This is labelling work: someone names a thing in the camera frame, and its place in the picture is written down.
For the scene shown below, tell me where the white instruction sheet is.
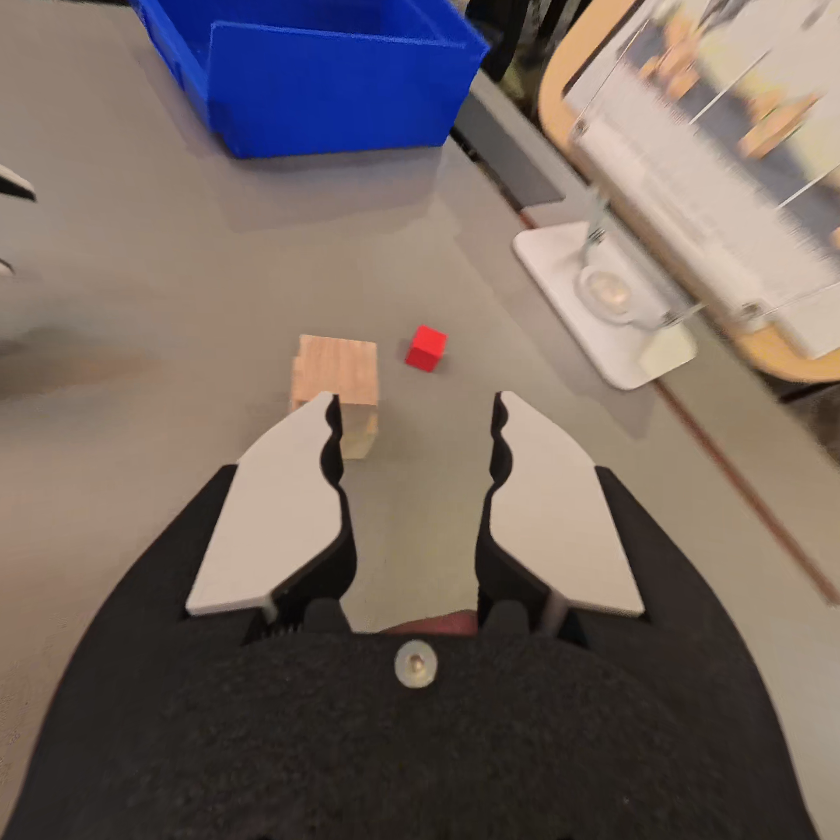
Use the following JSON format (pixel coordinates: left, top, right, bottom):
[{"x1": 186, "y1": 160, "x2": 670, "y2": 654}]
[{"x1": 565, "y1": 0, "x2": 840, "y2": 358}]

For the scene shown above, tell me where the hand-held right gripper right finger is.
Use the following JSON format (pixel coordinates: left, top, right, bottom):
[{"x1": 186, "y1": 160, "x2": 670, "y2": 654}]
[{"x1": 476, "y1": 390, "x2": 647, "y2": 620}]

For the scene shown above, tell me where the red wooden cube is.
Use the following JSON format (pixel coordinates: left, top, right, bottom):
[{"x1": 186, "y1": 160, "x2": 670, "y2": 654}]
[{"x1": 405, "y1": 326, "x2": 448, "y2": 374}]

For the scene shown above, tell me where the blue plastic bin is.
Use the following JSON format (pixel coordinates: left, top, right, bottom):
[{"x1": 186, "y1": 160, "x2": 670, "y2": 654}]
[{"x1": 132, "y1": 0, "x2": 490, "y2": 161}]

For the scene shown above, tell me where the large wooden cube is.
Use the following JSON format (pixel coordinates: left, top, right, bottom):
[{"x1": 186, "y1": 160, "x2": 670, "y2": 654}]
[{"x1": 338, "y1": 402, "x2": 383, "y2": 460}]

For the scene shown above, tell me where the medium wooden cube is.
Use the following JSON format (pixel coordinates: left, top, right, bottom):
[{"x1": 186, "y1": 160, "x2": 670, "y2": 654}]
[{"x1": 289, "y1": 335, "x2": 382, "y2": 410}]

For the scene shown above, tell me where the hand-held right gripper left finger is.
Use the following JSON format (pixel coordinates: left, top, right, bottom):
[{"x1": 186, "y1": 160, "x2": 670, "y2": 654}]
[{"x1": 185, "y1": 392, "x2": 358, "y2": 620}]

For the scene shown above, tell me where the wooden display board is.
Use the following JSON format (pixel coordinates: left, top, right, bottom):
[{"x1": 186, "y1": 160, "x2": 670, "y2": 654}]
[{"x1": 539, "y1": 0, "x2": 840, "y2": 384}]

